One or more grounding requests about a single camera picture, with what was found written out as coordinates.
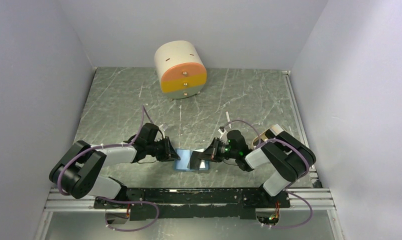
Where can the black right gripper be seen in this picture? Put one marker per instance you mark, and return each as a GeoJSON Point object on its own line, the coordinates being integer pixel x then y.
{"type": "Point", "coordinates": [211, 153]}

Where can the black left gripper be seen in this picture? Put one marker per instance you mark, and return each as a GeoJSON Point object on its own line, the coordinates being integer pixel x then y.
{"type": "Point", "coordinates": [169, 154]}

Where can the blue leather card holder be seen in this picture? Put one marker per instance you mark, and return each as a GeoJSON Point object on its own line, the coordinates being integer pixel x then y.
{"type": "Point", "coordinates": [183, 164]}

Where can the credit card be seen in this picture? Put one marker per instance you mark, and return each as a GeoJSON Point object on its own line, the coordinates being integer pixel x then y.
{"type": "Point", "coordinates": [195, 162]}

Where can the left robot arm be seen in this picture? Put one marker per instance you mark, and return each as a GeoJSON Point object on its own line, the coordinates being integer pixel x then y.
{"type": "Point", "coordinates": [77, 173]}

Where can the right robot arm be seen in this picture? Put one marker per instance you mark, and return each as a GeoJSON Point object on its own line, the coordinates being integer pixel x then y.
{"type": "Point", "coordinates": [289, 158]}

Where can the beige card tray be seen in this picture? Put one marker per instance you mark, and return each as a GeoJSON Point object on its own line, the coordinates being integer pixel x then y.
{"type": "Point", "coordinates": [269, 133]}

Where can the white pen red cap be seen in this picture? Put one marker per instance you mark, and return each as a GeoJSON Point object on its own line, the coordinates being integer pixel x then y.
{"type": "Point", "coordinates": [228, 119]}

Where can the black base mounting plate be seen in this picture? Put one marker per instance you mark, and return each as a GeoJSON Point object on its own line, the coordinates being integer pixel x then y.
{"type": "Point", "coordinates": [167, 203]}

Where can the round cream drawer cabinet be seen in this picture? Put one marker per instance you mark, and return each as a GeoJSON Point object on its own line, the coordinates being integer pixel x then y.
{"type": "Point", "coordinates": [180, 70]}

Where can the right side aluminium rail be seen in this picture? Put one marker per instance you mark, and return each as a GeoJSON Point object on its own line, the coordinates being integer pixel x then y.
{"type": "Point", "coordinates": [313, 175]}

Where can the aluminium frame rail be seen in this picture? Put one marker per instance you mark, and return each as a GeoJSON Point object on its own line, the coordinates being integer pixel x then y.
{"type": "Point", "coordinates": [312, 215]}

